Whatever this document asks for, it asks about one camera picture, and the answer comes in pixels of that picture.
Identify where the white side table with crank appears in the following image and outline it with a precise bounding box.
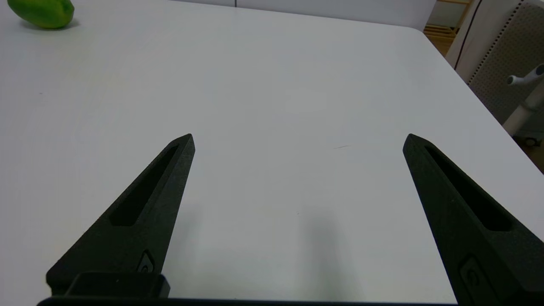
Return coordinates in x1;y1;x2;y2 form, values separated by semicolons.
502;64;544;147

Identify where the thin black wall cable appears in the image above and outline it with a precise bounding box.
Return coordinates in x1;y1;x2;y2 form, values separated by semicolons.
454;0;484;71

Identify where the wooden slatted shelf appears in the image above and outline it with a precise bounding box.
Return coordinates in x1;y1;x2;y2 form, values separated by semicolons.
424;0;473;58

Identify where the white perforated partition panel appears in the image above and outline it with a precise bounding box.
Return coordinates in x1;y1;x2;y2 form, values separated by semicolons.
445;0;544;141

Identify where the green mango fruit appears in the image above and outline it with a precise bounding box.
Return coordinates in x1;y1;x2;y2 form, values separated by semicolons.
7;0;75;29

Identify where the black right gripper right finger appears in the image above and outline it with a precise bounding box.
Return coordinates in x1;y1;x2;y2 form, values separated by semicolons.
402;133;544;306

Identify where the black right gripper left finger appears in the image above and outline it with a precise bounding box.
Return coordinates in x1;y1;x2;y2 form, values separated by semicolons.
46;133;196;297

